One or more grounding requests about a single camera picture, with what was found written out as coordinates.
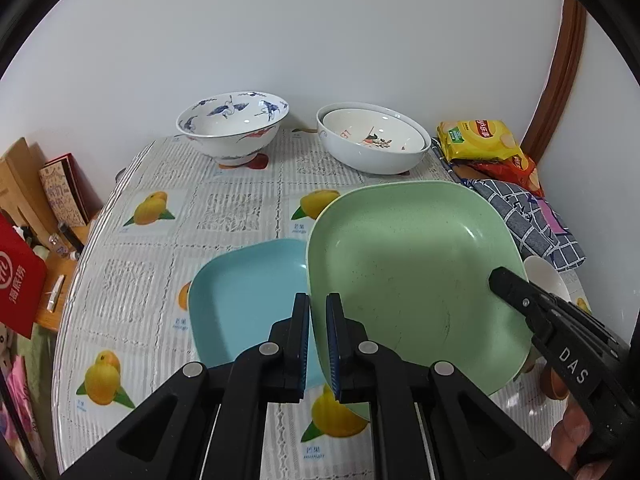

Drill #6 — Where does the white bowl with orange print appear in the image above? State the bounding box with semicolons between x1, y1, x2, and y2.
322;108;427;154

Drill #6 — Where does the person's right hand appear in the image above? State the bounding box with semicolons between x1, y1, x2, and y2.
551;400;618;480

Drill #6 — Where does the brown clay bowl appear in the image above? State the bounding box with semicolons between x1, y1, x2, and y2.
539;365;571;401

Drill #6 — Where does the brown patterned box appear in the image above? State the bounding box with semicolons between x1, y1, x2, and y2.
39;152;103;228

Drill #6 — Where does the blue square plate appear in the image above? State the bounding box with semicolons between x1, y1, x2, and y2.
188;239;326;391

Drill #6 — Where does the red chip bag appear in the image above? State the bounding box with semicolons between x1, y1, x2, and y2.
472;155;546;198

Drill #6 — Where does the pink plastic bag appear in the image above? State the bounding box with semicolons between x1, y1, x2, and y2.
0;355;48;471

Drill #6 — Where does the small white tube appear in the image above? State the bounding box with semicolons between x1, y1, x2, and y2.
47;275;66;311

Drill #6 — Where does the brown wooden door frame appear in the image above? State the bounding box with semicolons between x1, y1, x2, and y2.
520;0;587;163

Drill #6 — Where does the plain white bowl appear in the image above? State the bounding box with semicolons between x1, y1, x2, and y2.
522;255;572;306

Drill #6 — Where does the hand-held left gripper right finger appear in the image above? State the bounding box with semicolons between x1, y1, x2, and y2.
325;292;556;480

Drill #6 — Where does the red paper bag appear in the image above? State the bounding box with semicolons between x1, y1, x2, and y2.
0;210;48;339

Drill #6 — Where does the black pen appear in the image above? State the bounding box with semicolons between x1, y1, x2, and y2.
57;222;86;253

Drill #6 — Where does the blue crane pattern bowl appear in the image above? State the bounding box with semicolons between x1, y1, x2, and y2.
175;91;290;167

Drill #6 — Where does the green square plate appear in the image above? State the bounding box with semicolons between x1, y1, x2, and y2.
306;181;532;421

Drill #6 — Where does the yellow chip bag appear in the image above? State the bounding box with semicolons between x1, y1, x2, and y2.
436;119;526;163

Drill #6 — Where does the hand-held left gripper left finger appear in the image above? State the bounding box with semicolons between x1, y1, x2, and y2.
60;292;313;480

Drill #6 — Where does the blue checked cloth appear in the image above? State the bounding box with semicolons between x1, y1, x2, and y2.
431;137;587;273

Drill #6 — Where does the wooden side table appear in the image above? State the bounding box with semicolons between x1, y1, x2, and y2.
32;220;101;333

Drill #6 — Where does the large white bowl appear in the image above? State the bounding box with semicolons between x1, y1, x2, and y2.
316;103;432;175

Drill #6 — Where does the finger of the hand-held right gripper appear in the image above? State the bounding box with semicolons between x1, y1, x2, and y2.
488;267;566;348

